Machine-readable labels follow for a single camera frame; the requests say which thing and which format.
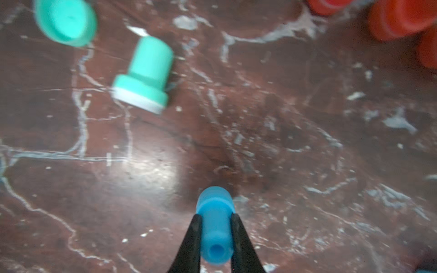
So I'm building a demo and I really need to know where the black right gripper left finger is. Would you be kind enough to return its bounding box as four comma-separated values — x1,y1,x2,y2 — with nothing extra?
168,215,203,273

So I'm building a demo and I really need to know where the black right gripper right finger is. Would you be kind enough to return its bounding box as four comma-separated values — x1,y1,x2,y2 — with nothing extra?
231,213,266,273

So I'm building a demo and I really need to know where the red stamp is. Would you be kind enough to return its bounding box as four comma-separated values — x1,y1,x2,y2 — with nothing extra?
417,25,437,69
368,1,437,41
307,0,353,16

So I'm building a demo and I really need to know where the green stamp lying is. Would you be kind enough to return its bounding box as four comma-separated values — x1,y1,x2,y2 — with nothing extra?
112,36,174,114

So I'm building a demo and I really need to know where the green cap top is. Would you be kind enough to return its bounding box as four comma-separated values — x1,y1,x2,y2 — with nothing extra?
33,0,97,47

